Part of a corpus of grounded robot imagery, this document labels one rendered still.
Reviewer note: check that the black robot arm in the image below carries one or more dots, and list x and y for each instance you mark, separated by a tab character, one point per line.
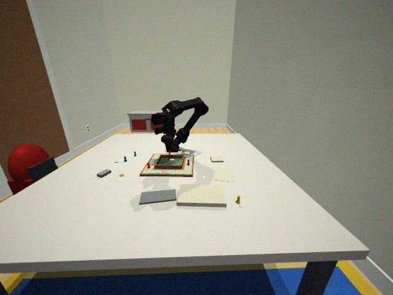
176	108

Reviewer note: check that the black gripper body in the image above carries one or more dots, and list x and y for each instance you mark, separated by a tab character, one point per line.
170	130

